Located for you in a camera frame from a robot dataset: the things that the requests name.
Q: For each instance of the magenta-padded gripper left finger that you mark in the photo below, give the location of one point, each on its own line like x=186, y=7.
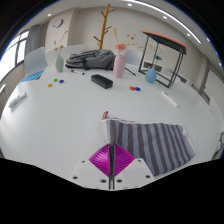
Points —
x=100, y=160

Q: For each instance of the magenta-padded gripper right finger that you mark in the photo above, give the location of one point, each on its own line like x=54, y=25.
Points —
x=124, y=160

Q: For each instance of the grey white striped towel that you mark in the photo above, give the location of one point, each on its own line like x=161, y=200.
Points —
x=156, y=140

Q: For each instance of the blue round magnet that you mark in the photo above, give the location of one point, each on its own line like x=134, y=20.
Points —
x=61, y=81
x=137, y=89

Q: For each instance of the red round magnet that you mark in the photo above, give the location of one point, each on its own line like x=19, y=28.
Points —
x=132, y=88

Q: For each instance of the white remote control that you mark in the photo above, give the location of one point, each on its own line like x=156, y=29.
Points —
x=17, y=100
x=169, y=98

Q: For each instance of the black rectangular box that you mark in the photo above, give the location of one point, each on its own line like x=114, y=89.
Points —
x=101, y=81

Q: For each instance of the blue vase with dried flowers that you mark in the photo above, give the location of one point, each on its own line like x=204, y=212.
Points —
x=151, y=76

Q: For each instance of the thin black pen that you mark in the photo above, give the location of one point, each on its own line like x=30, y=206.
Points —
x=130, y=71

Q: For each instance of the orange round magnet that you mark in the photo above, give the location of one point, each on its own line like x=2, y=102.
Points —
x=50, y=85

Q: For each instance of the black marker pen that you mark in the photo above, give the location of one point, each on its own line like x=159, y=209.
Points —
x=77, y=72

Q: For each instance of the green round magnet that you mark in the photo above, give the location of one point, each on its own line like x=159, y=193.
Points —
x=55, y=80

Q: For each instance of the pink vase with flowers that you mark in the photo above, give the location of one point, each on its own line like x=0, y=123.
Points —
x=119, y=66

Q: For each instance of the grey backpack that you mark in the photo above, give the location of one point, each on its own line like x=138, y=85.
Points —
x=95, y=58

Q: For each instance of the green vase with dried flowers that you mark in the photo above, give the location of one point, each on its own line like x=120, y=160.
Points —
x=59, y=64

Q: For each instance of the white chair with blue seat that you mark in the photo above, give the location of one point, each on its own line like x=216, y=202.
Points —
x=35, y=61

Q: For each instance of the black-framed orange-topped small table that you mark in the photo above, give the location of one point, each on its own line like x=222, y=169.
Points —
x=165, y=39

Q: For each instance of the yellow wooden coat tree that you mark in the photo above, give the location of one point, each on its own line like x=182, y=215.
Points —
x=105, y=26

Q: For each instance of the window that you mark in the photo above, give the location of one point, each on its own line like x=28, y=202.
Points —
x=8, y=56

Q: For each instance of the grey curtain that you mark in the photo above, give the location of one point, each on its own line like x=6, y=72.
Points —
x=32, y=38

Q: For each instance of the ceiling lights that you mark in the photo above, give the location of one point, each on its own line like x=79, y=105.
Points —
x=165, y=17

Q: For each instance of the round wall clock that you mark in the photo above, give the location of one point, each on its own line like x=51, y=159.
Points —
x=57, y=23

